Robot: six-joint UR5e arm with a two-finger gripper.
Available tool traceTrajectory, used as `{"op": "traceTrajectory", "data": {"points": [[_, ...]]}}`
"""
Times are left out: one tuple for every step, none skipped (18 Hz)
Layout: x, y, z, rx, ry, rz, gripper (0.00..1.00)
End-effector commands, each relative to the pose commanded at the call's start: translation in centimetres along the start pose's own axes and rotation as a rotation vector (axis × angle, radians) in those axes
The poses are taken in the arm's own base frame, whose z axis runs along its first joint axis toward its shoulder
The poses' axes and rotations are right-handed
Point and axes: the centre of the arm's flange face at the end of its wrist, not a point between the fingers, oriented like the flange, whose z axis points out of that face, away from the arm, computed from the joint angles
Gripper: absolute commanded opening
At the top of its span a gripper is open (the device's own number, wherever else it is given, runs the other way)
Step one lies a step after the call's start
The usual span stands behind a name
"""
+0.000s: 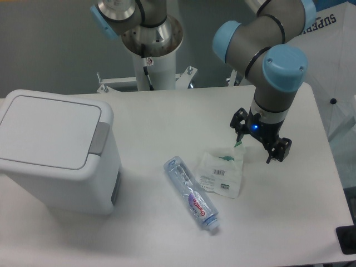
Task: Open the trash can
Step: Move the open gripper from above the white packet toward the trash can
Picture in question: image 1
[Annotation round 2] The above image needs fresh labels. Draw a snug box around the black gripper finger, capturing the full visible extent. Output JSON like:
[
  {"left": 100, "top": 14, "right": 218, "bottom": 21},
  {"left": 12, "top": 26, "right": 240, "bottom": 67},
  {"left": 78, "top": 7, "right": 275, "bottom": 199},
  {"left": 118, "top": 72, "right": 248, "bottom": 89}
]
[
  {"left": 230, "top": 108, "right": 248, "bottom": 141},
  {"left": 266, "top": 137, "right": 292, "bottom": 164}
]

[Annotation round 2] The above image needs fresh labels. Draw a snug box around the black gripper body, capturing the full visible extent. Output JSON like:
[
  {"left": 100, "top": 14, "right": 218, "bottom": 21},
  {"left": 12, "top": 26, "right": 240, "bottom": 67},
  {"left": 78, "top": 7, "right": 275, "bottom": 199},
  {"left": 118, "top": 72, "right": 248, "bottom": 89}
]
[{"left": 241, "top": 108, "right": 284, "bottom": 149}]

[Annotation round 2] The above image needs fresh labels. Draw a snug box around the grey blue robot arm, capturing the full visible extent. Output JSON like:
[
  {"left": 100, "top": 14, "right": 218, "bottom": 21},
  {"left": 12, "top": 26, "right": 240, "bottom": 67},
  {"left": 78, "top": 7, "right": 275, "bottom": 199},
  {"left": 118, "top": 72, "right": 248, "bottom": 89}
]
[{"left": 90, "top": 1, "right": 316, "bottom": 161}]

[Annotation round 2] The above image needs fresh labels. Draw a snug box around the white trash can body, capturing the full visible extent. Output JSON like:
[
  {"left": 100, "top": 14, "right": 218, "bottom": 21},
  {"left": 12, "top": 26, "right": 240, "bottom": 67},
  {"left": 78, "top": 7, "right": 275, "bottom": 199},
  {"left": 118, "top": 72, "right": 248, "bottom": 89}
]
[{"left": 1, "top": 90, "right": 121, "bottom": 215}]

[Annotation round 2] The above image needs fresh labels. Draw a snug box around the white trash can lid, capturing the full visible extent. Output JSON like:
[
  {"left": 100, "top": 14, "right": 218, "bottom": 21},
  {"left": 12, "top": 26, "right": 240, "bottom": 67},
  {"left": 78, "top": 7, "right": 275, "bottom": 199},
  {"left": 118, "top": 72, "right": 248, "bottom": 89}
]
[{"left": 1, "top": 94, "right": 113, "bottom": 170}]

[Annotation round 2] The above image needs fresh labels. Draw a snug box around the clear plastic wrapper bag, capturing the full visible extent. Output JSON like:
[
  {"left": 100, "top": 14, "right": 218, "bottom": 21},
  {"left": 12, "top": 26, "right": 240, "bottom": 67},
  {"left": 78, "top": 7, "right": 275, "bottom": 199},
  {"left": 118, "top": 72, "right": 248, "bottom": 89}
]
[{"left": 194, "top": 141, "right": 246, "bottom": 199}]

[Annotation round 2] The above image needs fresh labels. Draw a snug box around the clear plastic water bottle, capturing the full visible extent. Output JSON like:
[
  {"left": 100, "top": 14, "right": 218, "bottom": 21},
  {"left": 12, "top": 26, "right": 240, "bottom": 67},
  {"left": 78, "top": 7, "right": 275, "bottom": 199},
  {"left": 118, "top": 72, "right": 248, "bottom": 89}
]
[{"left": 164, "top": 156, "right": 219, "bottom": 231}]

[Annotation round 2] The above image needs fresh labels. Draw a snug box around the black device at edge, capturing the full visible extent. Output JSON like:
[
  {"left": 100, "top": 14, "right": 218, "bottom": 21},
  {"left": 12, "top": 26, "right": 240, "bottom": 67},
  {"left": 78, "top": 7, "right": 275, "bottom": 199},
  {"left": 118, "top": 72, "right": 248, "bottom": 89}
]
[{"left": 336, "top": 225, "right": 355, "bottom": 255}]

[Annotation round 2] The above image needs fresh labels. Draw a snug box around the white umbrella with lettering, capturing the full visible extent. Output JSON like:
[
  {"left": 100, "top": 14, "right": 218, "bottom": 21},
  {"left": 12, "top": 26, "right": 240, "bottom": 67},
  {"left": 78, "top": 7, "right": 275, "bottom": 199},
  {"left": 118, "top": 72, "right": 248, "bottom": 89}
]
[{"left": 289, "top": 1, "right": 355, "bottom": 143}]

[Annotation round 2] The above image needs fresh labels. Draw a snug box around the white metal base frame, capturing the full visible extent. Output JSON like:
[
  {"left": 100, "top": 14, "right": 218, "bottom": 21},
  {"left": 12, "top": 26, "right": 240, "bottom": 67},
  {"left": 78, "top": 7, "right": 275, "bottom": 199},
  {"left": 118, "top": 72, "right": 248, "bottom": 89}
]
[{"left": 96, "top": 66, "right": 251, "bottom": 93}]

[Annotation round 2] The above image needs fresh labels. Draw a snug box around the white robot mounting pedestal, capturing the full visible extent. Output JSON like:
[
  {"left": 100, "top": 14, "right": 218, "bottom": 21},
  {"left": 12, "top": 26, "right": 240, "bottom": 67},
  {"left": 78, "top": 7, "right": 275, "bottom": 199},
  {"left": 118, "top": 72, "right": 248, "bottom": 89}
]
[{"left": 121, "top": 15, "right": 184, "bottom": 91}]

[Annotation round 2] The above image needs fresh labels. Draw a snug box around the black cable on pedestal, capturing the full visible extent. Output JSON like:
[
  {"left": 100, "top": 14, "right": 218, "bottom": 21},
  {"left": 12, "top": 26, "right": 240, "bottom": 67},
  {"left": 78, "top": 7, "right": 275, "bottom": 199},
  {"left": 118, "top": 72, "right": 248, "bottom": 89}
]
[{"left": 142, "top": 55, "right": 155, "bottom": 91}]

